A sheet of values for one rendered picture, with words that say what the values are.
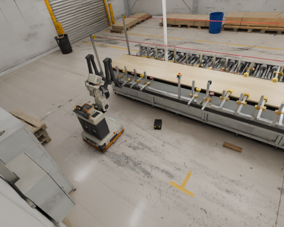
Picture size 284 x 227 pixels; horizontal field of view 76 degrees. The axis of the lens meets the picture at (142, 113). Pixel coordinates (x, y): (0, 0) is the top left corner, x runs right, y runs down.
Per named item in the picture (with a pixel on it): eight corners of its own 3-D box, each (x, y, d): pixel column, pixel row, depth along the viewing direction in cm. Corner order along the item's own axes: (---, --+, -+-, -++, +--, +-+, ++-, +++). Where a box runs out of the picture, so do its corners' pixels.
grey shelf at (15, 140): (53, 212, 280) (-16, 152, 179) (25, 183, 326) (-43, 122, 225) (76, 188, 306) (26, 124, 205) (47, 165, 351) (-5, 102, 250)
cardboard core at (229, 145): (241, 150, 311) (223, 143, 326) (240, 153, 316) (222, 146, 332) (242, 147, 316) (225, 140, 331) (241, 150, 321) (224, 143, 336)
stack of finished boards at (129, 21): (148, 15, 1049) (148, 12, 1038) (123, 29, 909) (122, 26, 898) (138, 15, 1086) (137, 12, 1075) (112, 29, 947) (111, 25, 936)
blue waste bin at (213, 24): (219, 34, 734) (222, 15, 686) (205, 34, 763) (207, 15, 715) (223, 30, 767) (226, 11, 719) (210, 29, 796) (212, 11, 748)
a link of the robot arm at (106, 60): (101, 58, 293) (105, 59, 288) (107, 56, 303) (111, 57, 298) (104, 84, 318) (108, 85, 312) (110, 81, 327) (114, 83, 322)
